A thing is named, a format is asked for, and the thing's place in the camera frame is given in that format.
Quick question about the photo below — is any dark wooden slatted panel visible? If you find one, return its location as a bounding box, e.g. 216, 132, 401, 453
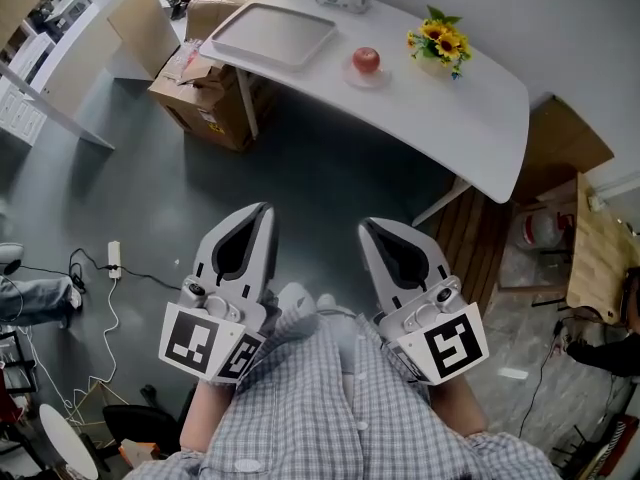
423, 176, 515, 319

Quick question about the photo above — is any orange box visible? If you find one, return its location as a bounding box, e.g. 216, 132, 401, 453
118, 439, 162, 470

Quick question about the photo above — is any round white stool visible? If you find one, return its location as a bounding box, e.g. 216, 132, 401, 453
38, 402, 100, 480

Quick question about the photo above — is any black floor cable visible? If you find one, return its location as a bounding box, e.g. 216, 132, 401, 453
68, 247, 182, 293

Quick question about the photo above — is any red apple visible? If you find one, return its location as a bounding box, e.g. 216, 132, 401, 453
351, 46, 382, 75

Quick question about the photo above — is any white power strip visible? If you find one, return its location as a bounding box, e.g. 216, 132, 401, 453
107, 240, 123, 281

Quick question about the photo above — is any light wooden desk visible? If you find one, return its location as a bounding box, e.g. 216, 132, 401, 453
566, 171, 640, 325

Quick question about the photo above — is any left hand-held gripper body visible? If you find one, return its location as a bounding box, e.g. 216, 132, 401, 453
158, 271, 269, 384

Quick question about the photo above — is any person's right forearm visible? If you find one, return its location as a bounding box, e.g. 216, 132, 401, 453
428, 373, 489, 439

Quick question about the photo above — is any white cabinet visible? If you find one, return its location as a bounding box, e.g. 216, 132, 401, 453
0, 31, 57, 148

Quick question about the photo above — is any open cardboard box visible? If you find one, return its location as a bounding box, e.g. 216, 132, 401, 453
147, 42, 275, 153

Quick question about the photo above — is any large brown cardboard sheet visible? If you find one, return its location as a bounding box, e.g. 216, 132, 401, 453
509, 94, 616, 205

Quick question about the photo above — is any black chair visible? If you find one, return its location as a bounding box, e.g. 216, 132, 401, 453
101, 401, 182, 460

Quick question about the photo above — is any brown cardboard panel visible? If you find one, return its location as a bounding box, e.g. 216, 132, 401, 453
106, 0, 182, 82

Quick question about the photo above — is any thin black cable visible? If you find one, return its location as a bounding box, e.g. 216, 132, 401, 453
516, 317, 567, 440

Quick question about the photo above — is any closed cardboard box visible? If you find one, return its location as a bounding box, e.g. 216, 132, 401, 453
185, 0, 279, 42

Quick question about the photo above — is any red and white bag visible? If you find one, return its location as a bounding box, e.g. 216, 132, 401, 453
521, 209, 575, 250

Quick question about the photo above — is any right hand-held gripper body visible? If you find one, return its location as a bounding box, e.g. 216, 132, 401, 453
371, 276, 491, 386

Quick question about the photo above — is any person's left forearm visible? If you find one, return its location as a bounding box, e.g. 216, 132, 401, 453
178, 376, 237, 454

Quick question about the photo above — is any white floor cable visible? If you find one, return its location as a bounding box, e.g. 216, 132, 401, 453
19, 276, 123, 427

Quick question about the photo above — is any artificial sunflower bouquet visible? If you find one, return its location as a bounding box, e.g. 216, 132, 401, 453
405, 5, 474, 81

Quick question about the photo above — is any white table leg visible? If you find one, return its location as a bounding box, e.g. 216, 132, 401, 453
411, 177, 472, 228
234, 67, 260, 140

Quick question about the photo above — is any person's checked shirt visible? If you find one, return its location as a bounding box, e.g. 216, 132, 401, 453
122, 311, 562, 480

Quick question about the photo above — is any white rectangular plate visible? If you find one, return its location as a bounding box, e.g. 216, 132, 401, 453
209, 1, 338, 73

